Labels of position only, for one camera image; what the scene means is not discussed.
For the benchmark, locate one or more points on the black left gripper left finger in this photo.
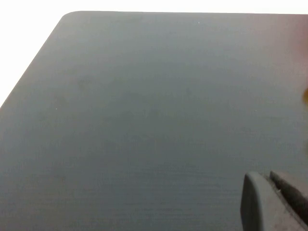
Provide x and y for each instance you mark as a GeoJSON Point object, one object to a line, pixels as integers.
{"type": "Point", "coordinates": [255, 207]}

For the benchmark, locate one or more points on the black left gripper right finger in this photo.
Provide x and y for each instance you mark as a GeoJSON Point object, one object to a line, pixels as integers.
{"type": "Point", "coordinates": [292, 195]}

